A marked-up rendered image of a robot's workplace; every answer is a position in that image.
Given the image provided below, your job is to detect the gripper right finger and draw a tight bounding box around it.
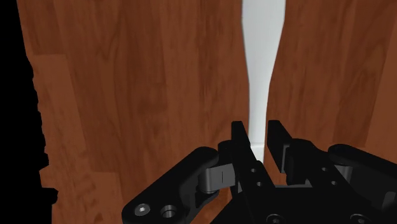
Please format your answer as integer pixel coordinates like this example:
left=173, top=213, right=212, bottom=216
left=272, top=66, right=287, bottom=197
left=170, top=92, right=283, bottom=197
left=267, top=119, right=397, bottom=220

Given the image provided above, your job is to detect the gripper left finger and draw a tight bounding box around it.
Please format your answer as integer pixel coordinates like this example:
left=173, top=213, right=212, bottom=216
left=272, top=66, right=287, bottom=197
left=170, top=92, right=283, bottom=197
left=121, top=120, right=275, bottom=224

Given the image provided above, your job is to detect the white slender utensil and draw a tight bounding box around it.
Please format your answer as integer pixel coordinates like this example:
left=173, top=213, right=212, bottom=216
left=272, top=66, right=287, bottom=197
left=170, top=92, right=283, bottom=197
left=241, top=0, right=286, bottom=164

